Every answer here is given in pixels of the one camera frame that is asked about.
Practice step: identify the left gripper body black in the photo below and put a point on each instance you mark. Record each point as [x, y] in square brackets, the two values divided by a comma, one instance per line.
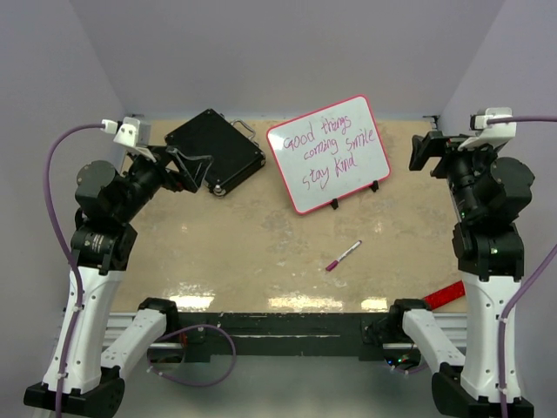
[145, 178]

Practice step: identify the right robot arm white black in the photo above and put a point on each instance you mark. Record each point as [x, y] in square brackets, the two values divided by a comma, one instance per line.
[488, 193]

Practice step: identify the purple capped whiteboard marker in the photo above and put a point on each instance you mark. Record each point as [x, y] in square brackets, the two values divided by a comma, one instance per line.
[342, 256]

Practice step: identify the wire whiteboard stand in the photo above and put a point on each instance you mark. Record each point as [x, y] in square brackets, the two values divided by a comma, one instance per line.
[374, 187]

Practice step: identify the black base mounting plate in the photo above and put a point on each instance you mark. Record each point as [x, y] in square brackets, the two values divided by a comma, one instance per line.
[365, 336]

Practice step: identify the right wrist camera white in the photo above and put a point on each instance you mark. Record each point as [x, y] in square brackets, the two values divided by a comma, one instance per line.
[490, 126]

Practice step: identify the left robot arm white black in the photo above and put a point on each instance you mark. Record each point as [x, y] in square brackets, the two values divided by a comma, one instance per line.
[85, 377]

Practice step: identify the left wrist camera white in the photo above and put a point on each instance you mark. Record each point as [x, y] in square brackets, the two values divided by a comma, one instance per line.
[132, 134]

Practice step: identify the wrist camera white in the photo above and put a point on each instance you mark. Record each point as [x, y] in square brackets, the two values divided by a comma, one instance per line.
[132, 134]
[490, 126]

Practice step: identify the whiteboard with pink frame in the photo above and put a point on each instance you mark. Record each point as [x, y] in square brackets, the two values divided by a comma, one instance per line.
[329, 153]

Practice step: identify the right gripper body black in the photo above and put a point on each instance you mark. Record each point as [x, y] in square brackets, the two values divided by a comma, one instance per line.
[464, 167]

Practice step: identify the black hard case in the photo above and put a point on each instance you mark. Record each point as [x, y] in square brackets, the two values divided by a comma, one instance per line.
[231, 144]

